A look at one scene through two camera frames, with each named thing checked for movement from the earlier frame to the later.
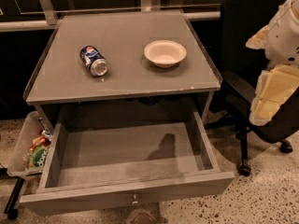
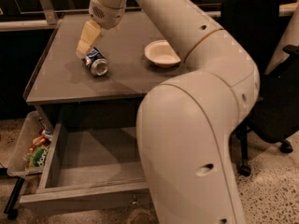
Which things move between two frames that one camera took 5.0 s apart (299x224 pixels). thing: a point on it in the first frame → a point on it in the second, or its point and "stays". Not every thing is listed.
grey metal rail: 49,21 stays
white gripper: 284,42 → 105,13
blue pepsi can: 92,58 stays
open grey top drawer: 114,161 stays
